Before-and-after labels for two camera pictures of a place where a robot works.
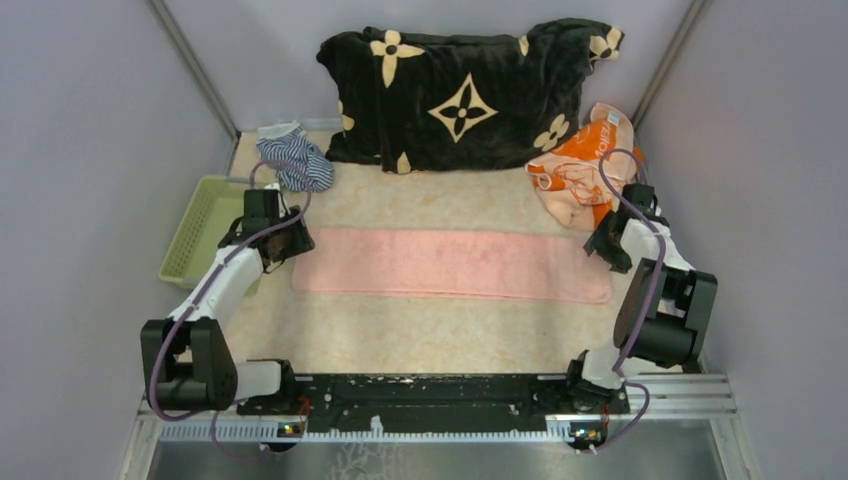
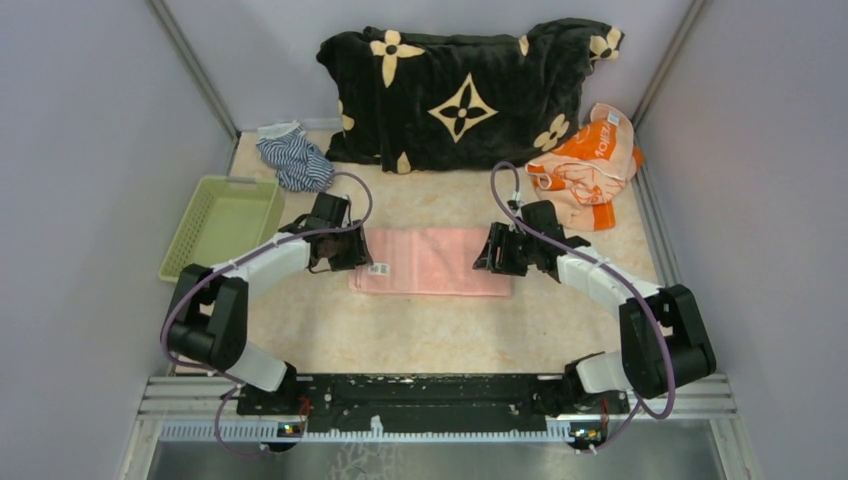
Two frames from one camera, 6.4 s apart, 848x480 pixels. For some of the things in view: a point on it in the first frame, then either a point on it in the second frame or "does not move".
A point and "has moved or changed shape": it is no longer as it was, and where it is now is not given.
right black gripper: [620, 262] -> [499, 236]
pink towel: [515, 265] has moved or changed shape
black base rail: [428, 403] does not move
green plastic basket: [218, 202] does not move
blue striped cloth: [300, 164] does not move
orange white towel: [569, 181] does not move
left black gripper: [302, 242] -> [359, 254]
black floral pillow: [415, 102] does not move
